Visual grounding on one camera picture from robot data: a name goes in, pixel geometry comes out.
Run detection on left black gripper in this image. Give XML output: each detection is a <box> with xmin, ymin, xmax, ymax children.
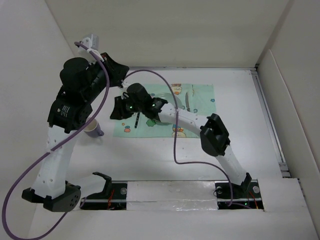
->
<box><xmin>84</xmin><ymin>52</ymin><xmax>130</xmax><ymax>103</ymax></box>

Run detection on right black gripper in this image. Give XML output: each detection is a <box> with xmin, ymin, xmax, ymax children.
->
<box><xmin>110</xmin><ymin>94</ymin><xmax>144</xmax><ymax>121</ymax></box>

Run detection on steel table fork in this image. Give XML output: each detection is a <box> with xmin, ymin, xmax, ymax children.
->
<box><xmin>134</xmin><ymin>112</ymin><xmax>140</xmax><ymax>129</ymax></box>

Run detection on purple ceramic mug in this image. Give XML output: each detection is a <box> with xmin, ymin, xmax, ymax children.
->
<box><xmin>83</xmin><ymin>119</ymin><xmax>104</xmax><ymax>138</ymax></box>

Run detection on green floral plate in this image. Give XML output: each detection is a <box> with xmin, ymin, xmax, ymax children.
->
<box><xmin>149</xmin><ymin>92</ymin><xmax>185</xmax><ymax>126</ymax></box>

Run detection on steel table knife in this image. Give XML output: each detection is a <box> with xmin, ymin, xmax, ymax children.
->
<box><xmin>185</xmin><ymin>92</ymin><xmax>191</xmax><ymax>112</ymax></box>

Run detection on green cartoon print cloth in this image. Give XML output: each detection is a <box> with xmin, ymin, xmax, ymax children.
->
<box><xmin>113</xmin><ymin>83</ymin><xmax>216</xmax><ymax>138</ymax></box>

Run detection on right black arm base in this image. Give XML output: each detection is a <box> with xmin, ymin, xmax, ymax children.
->
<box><xmin>213</xmin><ymin>180</ymin><xmax>264</xmax><ymax>210</ymax></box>

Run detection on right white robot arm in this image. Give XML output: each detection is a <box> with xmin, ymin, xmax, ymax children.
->
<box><xmin>110</xmin><ymin>83</ymin><xmax>252</xmax><ymax>197</ymax></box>

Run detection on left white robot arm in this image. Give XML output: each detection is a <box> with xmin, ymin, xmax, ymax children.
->
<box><xmin>22</xmin><ymin>53</ymin><xmax>130</xmax><ymax>212</ymax></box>

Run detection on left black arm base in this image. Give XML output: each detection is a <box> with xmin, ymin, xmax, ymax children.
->
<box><xmin>78</xmin><ymin>172</ymin><xmax>128</xmax><ymax>211</ymax></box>

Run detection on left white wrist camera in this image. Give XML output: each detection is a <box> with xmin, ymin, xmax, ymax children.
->
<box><xmin>77</xmin><ymin>34</ymin><xmax>100</xmax><ymax>60</ymax></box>

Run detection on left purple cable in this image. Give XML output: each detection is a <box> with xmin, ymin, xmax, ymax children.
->
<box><xmin>1</xmin><ymin>41</ymin><xmax>111</xmax><ymax>240</ymax></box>

